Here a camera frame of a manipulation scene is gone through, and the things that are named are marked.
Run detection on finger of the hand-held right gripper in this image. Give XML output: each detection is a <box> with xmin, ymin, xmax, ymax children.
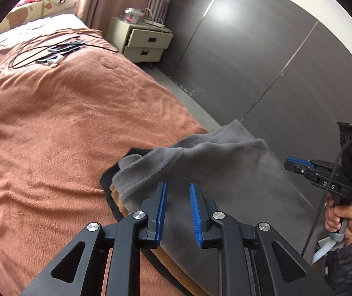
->
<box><xmin>285</xmin><ymin>157</ymin><xmax>315</xmax><ymax>178</ymax></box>

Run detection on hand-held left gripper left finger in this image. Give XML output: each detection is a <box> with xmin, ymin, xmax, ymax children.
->
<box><xmin>20</xmin><ymin>181</ymin><xmax>168</xmax><ymax>296</ymax></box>

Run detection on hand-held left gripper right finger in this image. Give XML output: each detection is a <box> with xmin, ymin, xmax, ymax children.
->
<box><xmin>189</xmin><ymin>183</ymin><xmax>337</xmax><ymax>296</ymax></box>

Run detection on grey t-shirt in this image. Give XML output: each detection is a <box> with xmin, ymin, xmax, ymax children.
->
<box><xmin>111</xmin><ymin>119</ymin><xmax>332</xmax><ymax>266</ymax></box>

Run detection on person's right forearm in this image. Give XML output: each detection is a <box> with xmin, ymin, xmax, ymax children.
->
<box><xmin>324</xmin><ymin>222</ymin><xmax>352</xmax><ymax>296</ymax></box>

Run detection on black folded garment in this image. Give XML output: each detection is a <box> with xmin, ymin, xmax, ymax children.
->
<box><xmin>100</xmin><ymin>148</ymin><xmax>195</xmax><ymax>296</ymax></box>

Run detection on grey wardrobe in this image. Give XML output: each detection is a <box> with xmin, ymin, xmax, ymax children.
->
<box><xmin>160</xmin><ymin>0</ymin><xmax>352</xmax><ymax>210</ymax></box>

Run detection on orange-brown blanket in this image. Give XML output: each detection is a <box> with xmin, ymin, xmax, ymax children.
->
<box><xmin>0</xmin><ymin>28</ymin><xmax>210</xmax><ymax>296</ymax></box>

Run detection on cream nightstand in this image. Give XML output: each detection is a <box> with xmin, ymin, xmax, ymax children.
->
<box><xmin>106</xmin><ymin>17</ymin><xmax>174</xmax><ymax>65</ymax></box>

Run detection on pink white device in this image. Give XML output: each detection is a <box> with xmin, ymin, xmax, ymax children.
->
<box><xmin>123</xmin><ymin>8</ymin><xmax>146</xmax><ymax>23</ymax></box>

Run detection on striped gift bag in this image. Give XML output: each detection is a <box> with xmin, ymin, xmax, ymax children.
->
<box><xmin>147</xmin><ymin>0</ymin><xmax>170</xmax><ymax>23</ymax></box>

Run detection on bear print pillow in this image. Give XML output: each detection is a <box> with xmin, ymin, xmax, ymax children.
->
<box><xmin>0</xmin><ymin>0</ymin><xmax>82</xmax><ymax>36</ymax></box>

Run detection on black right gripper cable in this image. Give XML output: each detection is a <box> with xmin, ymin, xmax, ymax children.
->
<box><xmin>301</xmin><ymin>139</ymin><xmax>352</xmax><ymax>256</ymax></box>

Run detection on white flat strap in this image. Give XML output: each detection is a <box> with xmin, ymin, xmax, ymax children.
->
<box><xmin>313</xmin><ymin>233</ymin><xmax>345</xmax><ymax>264</ymax></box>

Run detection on black cables with chargers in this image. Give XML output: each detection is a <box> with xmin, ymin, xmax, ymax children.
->
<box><xmin>9</xmin><ymin>29</ymin><xmax>119</xmax><ymax>68</ymax></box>

